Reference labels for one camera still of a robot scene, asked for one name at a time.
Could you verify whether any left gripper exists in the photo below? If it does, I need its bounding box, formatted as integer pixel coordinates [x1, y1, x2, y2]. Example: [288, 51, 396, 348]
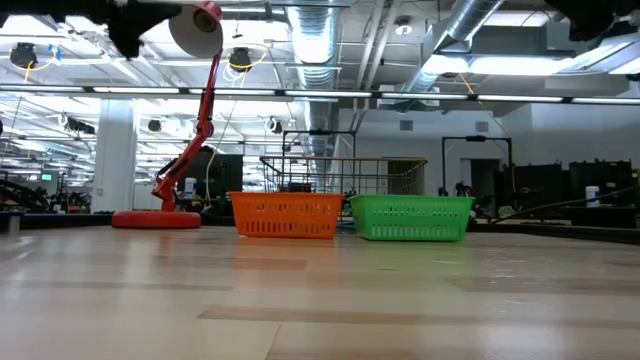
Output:
[0, 0, 184, 59]

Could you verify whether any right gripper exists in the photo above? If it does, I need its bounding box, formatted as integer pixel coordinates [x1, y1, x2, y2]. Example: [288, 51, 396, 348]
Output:
[544, 0, 640, 43]

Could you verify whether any white column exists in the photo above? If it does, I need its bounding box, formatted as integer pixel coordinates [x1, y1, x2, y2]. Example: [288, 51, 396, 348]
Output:
[91, 99, 139, 215]

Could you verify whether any black overhead light bar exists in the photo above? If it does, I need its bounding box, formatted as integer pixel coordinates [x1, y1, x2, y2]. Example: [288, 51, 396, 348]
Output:
[0, 83, 640, 106]

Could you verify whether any black monitor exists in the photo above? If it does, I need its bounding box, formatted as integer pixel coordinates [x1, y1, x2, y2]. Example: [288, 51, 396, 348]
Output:
[175, 152, 244, 196]

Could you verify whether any red desk lamp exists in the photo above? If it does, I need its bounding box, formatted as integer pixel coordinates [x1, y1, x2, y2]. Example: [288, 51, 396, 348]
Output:
[110, 0, 225, 230]

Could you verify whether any orange plastic basket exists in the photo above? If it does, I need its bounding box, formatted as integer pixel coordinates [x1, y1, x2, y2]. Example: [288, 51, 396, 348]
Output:
[228, 191, 345, 240]

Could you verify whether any green plastic basket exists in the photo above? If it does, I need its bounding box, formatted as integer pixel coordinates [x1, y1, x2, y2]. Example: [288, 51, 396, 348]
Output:
[348, 194, 477, 243]

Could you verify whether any black frame stand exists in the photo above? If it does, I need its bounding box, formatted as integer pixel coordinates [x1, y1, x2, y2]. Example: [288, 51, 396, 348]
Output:
[441, 135, 514, 194]
[282, 129, 357, 161]

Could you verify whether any thin grey cable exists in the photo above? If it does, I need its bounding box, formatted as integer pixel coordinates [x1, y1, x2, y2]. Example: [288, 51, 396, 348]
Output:
[489, 184, 640, 226]

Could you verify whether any black table frame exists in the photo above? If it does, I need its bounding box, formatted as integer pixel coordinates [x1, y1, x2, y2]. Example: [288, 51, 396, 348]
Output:
[0, 212, 640, 246]

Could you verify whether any bronze wire basket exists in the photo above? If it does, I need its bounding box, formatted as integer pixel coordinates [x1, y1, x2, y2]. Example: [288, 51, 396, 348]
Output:
[258, 155, 429, 197]

